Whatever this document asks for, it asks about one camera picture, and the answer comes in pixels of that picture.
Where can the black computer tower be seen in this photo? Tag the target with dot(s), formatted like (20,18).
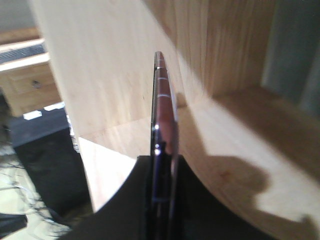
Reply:
(44,147)

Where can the wooden shelf unit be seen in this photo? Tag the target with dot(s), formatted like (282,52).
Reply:
(254,151)

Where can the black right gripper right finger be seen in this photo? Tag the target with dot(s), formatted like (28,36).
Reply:
(201,216)

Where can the black smartphone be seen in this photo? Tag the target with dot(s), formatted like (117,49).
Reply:
(163,151)

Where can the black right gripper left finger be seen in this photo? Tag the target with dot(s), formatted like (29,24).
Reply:
(124,216)

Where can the wooden cabinet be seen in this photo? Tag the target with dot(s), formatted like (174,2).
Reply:
(27,83)

